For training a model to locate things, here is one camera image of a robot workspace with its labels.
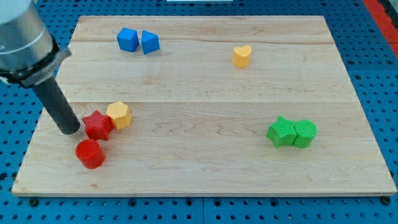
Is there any red star block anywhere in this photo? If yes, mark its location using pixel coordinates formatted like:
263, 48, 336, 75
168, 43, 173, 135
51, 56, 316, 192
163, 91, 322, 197
82, 110, 114, 141

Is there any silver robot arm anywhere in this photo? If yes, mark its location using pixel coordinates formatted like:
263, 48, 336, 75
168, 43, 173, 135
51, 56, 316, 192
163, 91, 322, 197
1, 0, 80, 134

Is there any red cylinder block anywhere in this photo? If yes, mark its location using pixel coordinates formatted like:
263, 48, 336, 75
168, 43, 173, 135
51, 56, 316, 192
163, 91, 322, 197
75, 139, 105, 169

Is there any green cylinder block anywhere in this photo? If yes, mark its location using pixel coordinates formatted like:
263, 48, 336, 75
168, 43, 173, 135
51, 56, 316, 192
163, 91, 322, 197
293, 119, 318, 148

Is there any red strip at corner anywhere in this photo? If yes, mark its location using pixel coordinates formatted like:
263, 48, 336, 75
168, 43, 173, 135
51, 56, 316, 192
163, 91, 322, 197
363, 0, 397, 56

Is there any yellow heart block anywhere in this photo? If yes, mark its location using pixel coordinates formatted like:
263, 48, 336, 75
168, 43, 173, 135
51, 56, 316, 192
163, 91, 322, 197
231, 45, 252, 68

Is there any wooden board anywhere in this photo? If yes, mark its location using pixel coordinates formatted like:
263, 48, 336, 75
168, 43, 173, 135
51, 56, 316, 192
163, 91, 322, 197
12, 16, 397, 197

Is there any blue cube block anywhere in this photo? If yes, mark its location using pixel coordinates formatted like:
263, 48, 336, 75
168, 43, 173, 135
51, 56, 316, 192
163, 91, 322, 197
117, 27, 139, 52

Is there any green star block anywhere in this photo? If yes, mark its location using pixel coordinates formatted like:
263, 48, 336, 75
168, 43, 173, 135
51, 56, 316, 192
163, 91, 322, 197
266, 116, 297, 148

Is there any yellow hexagon block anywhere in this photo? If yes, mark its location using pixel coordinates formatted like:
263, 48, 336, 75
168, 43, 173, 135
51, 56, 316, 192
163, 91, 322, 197
106, 101, 132, 129

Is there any blue triangular block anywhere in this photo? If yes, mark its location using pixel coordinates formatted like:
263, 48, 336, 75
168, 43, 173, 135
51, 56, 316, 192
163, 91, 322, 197
141, 30, 160, 55

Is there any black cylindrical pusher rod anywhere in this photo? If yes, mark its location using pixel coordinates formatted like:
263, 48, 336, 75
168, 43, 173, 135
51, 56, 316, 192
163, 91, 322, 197
32, 77, 80, 134

